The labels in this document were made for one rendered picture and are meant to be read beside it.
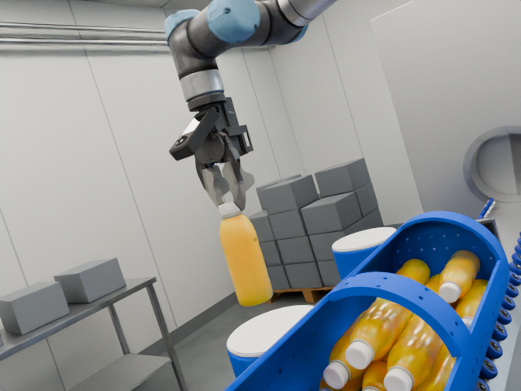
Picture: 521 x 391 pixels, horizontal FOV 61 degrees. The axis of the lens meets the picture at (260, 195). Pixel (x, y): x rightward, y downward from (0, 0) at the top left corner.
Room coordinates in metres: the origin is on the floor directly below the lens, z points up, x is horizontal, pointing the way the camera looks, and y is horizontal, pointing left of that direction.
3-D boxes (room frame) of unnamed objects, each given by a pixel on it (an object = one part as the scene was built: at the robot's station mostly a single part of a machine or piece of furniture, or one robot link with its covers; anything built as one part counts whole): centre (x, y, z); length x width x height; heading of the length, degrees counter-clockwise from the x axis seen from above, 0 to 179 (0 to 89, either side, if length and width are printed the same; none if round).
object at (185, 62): (0.83, 0.04, 1.71); 0.09 x 0.08 x 0.11; 41
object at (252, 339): (1.18, 0.07, 1.03); 0.28 x 0.28 x 0.01
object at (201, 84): (0.83, 0.05, 1.64); 0.08 x 0.08 x 0.05
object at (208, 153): (0.84, 0.04, 1.55); 0.09 x 0.08 x 0.12; 141
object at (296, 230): (4.56, -0.41, 0.59); 1.20 x 0.80 x 1.19; 50
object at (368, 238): (1.85, -0.36, 1.03); 0.28 x 0.28 x 0.01
